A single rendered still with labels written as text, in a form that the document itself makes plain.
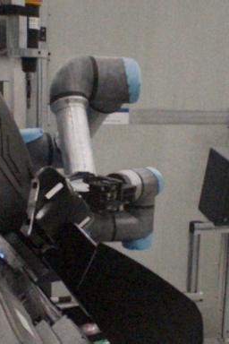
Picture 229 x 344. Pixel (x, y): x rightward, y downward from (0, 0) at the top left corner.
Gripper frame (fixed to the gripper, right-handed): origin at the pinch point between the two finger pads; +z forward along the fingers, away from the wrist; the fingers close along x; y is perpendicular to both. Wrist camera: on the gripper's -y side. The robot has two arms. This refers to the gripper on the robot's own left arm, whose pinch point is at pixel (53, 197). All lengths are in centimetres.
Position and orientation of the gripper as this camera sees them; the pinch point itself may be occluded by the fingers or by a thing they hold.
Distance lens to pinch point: 114.8
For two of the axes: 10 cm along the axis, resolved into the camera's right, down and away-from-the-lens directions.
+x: -1.2, 9.6, 2.5
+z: -5.7, 1.4, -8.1
